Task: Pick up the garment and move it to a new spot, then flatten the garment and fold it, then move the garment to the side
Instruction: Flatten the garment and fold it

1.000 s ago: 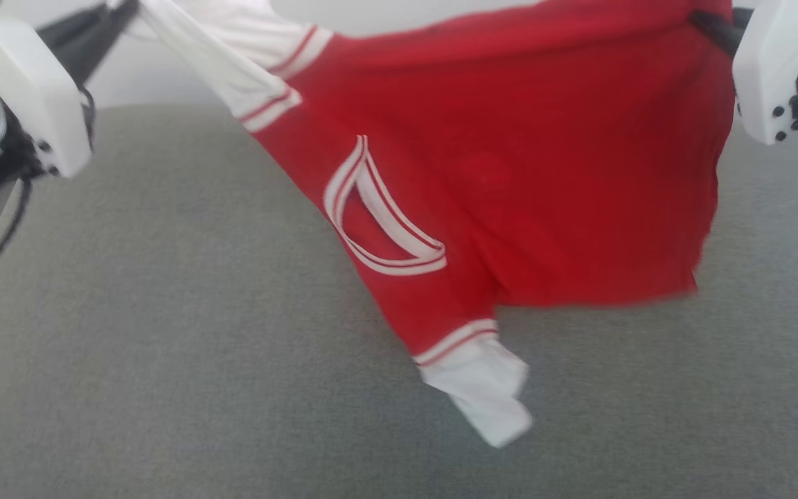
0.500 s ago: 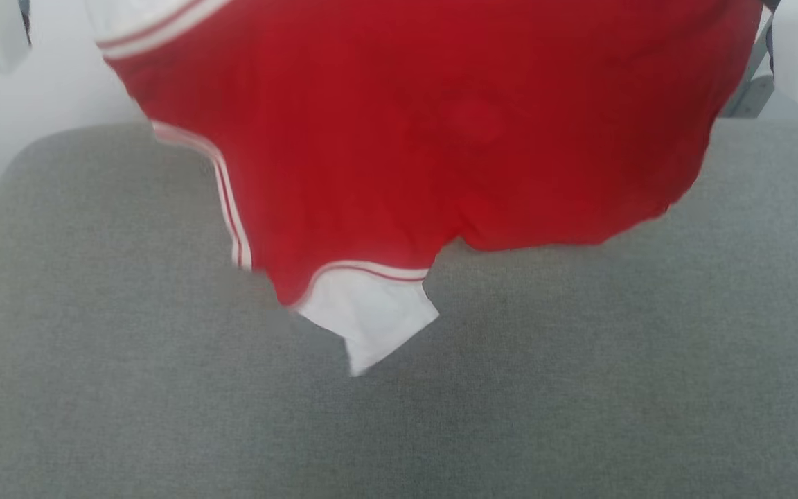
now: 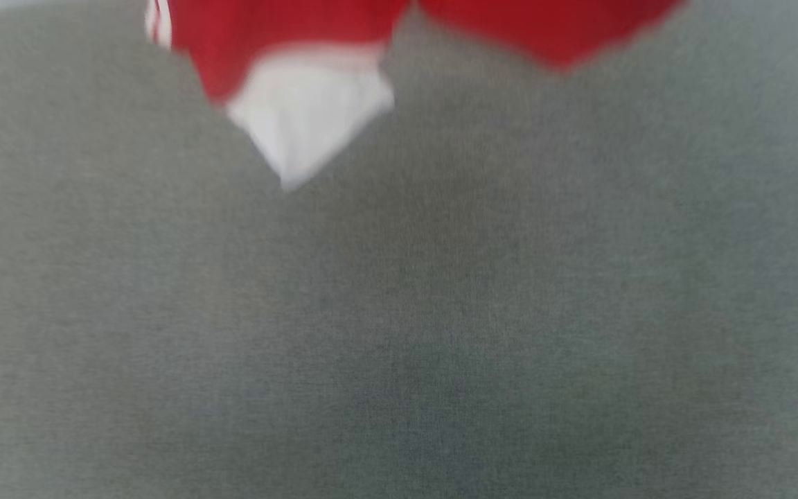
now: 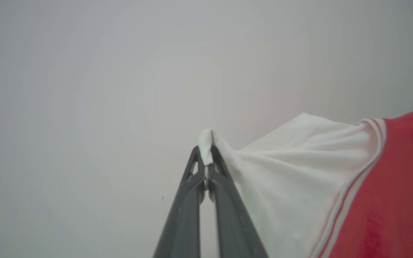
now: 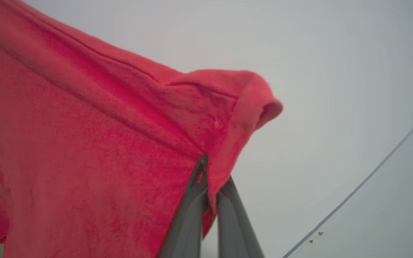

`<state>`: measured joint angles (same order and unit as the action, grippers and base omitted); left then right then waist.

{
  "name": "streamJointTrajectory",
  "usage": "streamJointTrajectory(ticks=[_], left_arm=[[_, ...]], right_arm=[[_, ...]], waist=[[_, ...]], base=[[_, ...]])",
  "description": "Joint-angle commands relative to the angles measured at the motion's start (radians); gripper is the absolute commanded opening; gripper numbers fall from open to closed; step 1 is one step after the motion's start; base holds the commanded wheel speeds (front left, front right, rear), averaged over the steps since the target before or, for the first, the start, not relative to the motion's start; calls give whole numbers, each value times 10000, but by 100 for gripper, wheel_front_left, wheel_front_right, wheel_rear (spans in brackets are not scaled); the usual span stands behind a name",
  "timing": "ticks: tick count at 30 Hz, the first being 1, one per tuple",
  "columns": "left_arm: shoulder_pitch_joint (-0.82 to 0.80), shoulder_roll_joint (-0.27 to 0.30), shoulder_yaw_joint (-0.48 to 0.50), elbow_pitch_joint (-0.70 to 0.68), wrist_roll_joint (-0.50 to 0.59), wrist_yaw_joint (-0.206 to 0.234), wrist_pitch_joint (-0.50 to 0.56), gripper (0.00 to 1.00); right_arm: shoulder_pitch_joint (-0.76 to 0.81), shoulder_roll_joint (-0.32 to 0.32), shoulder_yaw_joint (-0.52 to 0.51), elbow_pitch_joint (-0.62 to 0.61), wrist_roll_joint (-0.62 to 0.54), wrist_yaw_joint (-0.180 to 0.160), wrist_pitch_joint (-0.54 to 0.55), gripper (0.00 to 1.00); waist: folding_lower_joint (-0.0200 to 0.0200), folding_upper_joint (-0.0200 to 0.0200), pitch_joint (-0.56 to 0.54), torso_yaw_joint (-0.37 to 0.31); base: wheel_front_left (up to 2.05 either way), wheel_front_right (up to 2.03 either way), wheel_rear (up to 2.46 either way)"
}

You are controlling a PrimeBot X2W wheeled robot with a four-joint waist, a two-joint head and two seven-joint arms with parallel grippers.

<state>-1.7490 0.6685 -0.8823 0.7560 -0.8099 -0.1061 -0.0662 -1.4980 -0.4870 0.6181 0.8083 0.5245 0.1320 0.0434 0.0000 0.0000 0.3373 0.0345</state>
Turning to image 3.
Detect red Bulls basketball jersey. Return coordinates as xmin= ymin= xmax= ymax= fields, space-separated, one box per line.
xmin=144 ymin=0 xmax=687 ymax=191

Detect grey fabric sofa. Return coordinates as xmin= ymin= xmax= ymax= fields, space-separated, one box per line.
xmin=0 ymin=0 xmax=798 ymax=499

